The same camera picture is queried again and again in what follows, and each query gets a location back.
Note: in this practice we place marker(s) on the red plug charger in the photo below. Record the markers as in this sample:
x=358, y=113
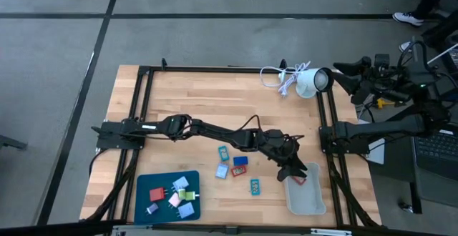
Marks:
x=156, y=194

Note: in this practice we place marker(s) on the dark laptop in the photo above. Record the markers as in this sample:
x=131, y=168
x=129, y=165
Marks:
x=436, y=150

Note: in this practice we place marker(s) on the green and white plug charger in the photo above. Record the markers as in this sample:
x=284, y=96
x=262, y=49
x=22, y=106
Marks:
x=190, y=196

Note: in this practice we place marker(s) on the red card case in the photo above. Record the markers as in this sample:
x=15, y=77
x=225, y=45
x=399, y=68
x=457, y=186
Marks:
x=238, y=171
x=300, y=181

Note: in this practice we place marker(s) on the light blue plug charger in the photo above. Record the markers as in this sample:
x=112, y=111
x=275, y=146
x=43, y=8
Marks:
x=186, y=210
x=180, y=183

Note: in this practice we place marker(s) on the pink plug charger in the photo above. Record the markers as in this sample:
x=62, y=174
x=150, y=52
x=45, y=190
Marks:
x=174, y=200

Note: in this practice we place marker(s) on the blue card case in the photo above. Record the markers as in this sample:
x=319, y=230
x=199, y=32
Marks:
x=240, y=161

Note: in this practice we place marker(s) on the small lavender plug charger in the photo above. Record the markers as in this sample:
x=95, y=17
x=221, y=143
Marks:
x=152, y=208

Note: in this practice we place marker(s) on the grey side desk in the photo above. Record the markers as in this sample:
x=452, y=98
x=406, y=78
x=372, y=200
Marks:
x=429, y=189

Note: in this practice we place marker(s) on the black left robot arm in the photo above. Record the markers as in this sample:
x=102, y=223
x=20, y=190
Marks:
x=214, y=130

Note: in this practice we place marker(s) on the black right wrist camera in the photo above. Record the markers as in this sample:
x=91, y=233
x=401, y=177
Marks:
x=381, y=60

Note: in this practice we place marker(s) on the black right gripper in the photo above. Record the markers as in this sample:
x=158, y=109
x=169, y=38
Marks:
x=366, y=86

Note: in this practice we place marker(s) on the grey plastic bin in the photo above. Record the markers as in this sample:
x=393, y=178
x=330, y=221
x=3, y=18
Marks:
x=307, y=200

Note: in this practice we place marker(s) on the lavender grey USB charger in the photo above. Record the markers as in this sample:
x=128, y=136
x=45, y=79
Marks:
x=222, y=171

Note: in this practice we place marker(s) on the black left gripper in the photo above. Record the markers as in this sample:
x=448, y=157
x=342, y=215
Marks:
x=281, y=146

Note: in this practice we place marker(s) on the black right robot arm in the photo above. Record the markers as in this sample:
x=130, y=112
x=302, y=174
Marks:
x=386, y=126

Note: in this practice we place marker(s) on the dark metal floor stand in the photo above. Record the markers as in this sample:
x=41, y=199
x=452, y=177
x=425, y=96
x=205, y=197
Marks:
x=10, y=142

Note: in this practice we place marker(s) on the teal card case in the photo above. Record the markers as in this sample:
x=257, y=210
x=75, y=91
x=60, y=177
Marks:
x=254, y=187
x=223, y=153

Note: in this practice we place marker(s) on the white paper sheet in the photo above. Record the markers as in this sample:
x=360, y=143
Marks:
x=377, y=153

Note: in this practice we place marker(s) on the teal tray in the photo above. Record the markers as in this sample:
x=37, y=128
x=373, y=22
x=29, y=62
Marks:
x=143, y=182

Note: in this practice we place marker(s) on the person's white shoe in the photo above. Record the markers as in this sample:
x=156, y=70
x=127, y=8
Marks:
x=408, y=18
x=404, y=46

